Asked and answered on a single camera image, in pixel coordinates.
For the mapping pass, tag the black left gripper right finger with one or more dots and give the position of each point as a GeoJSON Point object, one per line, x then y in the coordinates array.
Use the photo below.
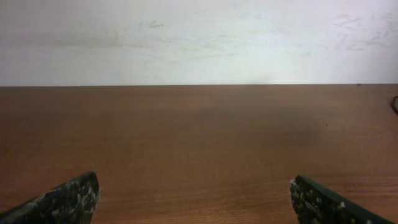
{"type": "Point", "coordinates": [315, 203]}

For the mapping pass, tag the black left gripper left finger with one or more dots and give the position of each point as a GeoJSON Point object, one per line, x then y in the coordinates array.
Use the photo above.
{"type": "Point", "coordinates": [73, 202]}

